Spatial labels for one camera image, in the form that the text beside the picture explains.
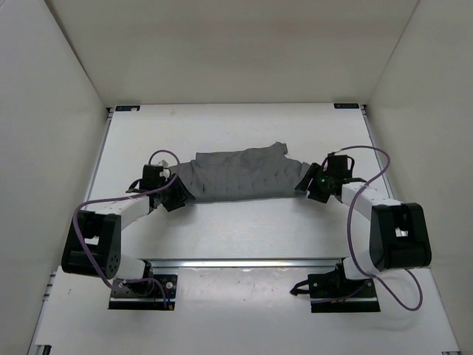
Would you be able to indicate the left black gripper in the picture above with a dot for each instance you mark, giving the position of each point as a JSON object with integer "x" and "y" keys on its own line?
{"x": 182, "y": 194}

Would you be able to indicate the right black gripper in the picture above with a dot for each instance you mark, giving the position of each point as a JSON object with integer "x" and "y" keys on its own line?
{"x": 314, "y": 173}

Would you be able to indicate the grey pleated skirt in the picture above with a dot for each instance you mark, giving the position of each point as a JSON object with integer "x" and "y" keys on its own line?
{"x": 250, "y": 174}

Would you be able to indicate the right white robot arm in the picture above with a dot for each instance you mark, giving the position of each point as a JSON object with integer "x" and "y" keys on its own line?
{"x": 398, "y": 237}

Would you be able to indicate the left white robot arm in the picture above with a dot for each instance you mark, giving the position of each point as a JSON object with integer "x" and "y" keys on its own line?
{"x": 93, "y": 246}

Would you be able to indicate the blue label sticker right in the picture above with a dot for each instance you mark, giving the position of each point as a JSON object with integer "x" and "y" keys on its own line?
{"x": 346, "y": 106}

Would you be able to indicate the blue label sticker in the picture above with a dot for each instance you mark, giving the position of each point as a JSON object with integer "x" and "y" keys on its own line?
{"x": 127, "y": 108}
{"x": 346, "y": 106}

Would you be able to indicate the blue label sticker left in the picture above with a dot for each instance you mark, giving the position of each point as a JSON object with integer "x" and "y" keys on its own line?
{"x": 127, "y": 108}

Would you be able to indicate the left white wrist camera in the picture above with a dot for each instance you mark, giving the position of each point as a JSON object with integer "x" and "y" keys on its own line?
{"x": 162, "y": 169}

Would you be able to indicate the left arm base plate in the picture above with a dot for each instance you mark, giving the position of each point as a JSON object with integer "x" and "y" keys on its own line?
{"x": 146, "y": 296}

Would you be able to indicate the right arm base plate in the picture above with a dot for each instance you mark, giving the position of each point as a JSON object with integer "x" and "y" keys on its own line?
{"x": 332, "y": 293}

